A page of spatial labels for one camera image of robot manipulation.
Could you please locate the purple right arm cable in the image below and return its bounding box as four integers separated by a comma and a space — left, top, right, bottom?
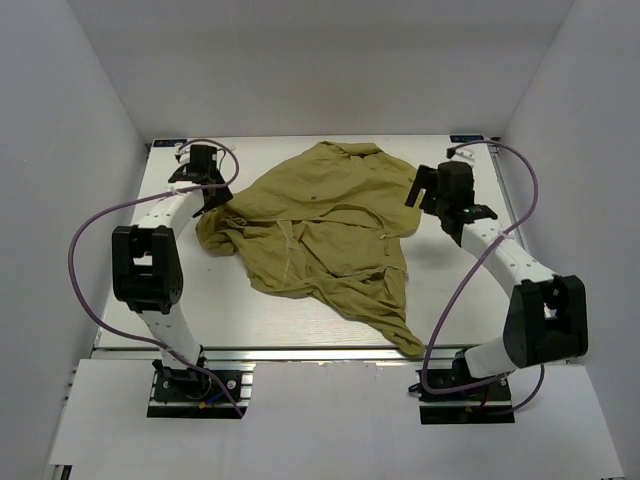
421, 139, 546, 414

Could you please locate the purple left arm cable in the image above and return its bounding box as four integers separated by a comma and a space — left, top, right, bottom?
68, 139, 247, 419

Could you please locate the blue label right corner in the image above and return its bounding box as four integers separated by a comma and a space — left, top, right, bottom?
449, 134, 484, 144

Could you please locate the aluminium right side rail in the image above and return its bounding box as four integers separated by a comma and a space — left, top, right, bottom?
488, 145, 519, 224

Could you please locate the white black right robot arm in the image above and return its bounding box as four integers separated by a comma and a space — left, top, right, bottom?
405, 161, 589, 399

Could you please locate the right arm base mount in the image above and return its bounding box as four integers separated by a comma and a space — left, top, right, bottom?
407, 378, 515, 425

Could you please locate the blue label left corner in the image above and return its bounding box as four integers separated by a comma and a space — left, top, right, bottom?
152, 138, 187, 148

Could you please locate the aluminium front rail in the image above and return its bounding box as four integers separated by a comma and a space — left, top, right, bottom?
89, 343, 566, 367

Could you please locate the olive green jacket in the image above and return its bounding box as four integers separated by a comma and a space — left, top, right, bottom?
195, 141, 424, 357

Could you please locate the blue label corner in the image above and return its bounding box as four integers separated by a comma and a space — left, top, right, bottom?
152, 138, 187, 148
449, 134, 484, 144

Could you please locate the aluminium rail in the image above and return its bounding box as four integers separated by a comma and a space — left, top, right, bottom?
89, 343, 566, 367
488, 145, 519, 224

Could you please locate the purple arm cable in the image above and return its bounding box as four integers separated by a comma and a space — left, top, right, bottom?
68, 139, 247, 419
421, 139, 546, 414

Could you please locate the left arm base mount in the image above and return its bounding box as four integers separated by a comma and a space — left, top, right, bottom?
146, 359, 253, 420

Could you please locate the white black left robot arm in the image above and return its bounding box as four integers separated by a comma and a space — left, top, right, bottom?
112, 139, 233, 399

